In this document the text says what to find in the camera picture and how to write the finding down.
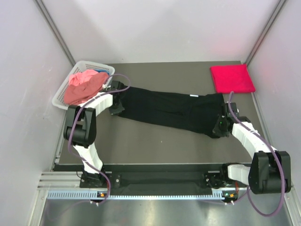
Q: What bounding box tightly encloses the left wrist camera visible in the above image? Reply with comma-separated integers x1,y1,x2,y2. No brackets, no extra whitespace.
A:
103,81,125,93

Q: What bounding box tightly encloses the aluminium frame rail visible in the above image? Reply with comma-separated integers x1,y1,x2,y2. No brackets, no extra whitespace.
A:
38,171,82,189

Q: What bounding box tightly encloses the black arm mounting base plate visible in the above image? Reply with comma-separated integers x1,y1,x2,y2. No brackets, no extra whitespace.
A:
79,163,247,196

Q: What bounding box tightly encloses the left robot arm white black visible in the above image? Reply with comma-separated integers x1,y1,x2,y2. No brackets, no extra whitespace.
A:
63,91,123,188

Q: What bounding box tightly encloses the white plastic laundry basket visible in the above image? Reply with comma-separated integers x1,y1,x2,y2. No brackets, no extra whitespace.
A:
52,60,115,110

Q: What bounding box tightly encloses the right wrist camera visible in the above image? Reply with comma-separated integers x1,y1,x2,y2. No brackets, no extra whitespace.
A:
222,102,239,117

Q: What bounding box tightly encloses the black t shirt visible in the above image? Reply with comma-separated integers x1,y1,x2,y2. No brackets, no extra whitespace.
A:
119,87,224,138

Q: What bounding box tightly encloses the perforated grey cable duct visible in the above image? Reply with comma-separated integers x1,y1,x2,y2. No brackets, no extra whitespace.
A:
47,190,238,200

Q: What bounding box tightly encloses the folded red t shirt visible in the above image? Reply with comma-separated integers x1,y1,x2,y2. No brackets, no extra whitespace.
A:
210,64,256,94

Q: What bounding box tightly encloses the blue t shirt in basket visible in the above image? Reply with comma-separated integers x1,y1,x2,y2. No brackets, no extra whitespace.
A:
94,69,110,74

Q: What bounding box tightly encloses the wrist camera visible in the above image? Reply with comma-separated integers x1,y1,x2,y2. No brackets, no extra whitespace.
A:
103,81,125,93
222,102,239,117

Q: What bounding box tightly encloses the crumpled pink t shirt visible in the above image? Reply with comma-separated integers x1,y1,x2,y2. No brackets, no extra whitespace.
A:
63,69,109,105

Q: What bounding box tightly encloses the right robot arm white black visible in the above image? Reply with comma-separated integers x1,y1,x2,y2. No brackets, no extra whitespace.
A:
204,116,292,194

